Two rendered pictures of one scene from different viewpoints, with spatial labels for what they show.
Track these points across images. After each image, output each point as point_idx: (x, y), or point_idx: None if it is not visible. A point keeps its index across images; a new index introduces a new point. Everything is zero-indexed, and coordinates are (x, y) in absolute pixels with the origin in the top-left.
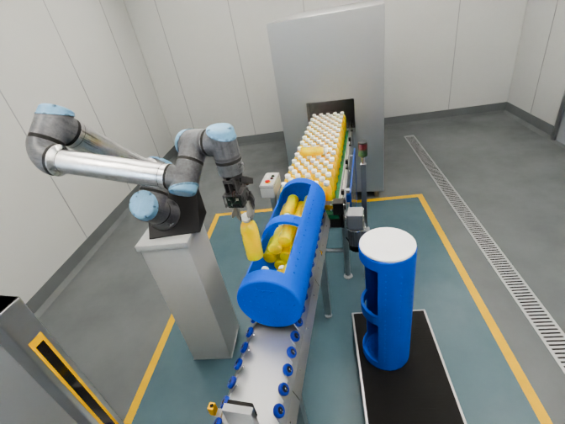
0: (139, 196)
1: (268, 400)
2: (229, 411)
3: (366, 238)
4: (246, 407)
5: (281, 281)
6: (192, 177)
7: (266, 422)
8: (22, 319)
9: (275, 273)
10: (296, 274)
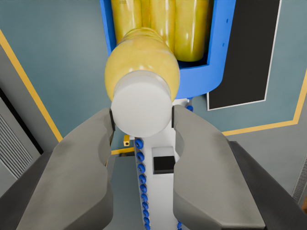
0: None
1: (172, 128)
2: (159, 178)
3: None
4: (173, 174)
5: (205, 87)
6: None
7: (174, 141)
8: None
9: (194, 77)
10: (225, 44)
